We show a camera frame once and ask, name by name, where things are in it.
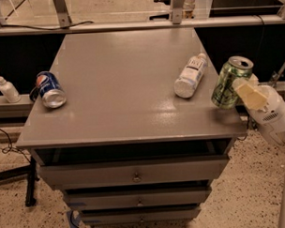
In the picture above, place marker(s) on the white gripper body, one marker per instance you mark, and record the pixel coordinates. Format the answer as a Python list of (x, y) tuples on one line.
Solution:
[(271, 107)]

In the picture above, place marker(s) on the green soda can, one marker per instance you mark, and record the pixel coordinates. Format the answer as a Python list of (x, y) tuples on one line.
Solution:
[(234, 68)]

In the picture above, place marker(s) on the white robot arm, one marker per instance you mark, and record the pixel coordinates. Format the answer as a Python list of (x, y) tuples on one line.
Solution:
[(277, 140)]

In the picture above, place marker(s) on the blue Pepsi can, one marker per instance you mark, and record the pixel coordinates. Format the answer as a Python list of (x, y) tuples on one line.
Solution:
[(52, 94)]

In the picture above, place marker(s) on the white plastic water bottle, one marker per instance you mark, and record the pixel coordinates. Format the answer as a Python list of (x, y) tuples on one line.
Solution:
[(186, 84)]

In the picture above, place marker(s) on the top grey drawer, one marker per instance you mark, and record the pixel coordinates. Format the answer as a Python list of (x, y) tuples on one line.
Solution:
[(125, 173)]

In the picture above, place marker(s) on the grey drawer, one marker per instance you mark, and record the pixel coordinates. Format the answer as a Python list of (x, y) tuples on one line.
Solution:
[(125, 173), (178, 213), (127, 199)]

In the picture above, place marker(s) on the middle grey drawer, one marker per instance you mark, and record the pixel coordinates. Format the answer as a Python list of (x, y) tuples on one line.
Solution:
[(127, 199)]

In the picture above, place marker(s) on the grey drawer cabinet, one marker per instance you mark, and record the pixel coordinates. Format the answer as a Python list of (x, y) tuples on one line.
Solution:
[(121, 107)]

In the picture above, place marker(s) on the bottom grey drawer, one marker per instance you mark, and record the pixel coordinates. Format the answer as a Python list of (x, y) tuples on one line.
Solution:
[(178, 213)]

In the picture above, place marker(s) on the black stand leg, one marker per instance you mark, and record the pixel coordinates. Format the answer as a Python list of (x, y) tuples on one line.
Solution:
[(30, 173)]

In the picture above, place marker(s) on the white pump dispenser bottle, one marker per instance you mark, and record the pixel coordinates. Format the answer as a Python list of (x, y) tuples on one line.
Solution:
[(9, 91)]

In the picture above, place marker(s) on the metal frame rail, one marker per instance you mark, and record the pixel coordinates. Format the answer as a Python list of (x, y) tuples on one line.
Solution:
[(56, 16)]

